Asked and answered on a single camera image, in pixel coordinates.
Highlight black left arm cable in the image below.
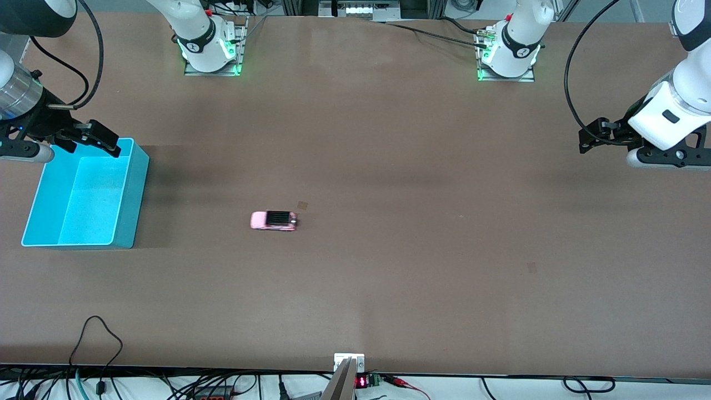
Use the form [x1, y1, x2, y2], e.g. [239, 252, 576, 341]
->
[564, 0, 623, 147]

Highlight black coiled cable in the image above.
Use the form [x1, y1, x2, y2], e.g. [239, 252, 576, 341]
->
[563, 376, 616, 394]

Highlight cyan plastic bin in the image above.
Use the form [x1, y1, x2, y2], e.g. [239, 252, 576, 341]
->
[21, 137, 151, 249]

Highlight lit electronics box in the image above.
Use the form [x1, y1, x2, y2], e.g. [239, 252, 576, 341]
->
[319, 0, 402, 23]

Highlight white mounting plate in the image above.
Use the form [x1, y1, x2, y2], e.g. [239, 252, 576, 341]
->
[334, 353, 365, 373]

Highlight pink jeep toy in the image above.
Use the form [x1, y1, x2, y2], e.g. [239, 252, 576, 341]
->
[250, 210, 299, 232]

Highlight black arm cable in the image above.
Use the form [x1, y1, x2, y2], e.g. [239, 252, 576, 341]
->
[564, 0, 623, 147]
[29, 35, 89, 107]
[71, 0, 106, 109]

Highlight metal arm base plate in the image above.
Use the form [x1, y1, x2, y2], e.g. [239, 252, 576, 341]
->
[184, 16, 246, 77]
[477, 32, 536, 83]

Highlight black looping cable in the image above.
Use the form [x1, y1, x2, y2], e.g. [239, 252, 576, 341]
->
[68, 315, 124, 396]

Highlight grey camera mount bar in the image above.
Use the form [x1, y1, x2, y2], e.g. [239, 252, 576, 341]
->
[321, 357, 356, 400]

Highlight red clip wires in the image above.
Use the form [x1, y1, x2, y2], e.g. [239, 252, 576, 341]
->
[382, 374, 432, 400]

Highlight black table cable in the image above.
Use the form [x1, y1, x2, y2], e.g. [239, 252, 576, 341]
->
[371, 20, 489, 49]
[439, 17, 492, 37]

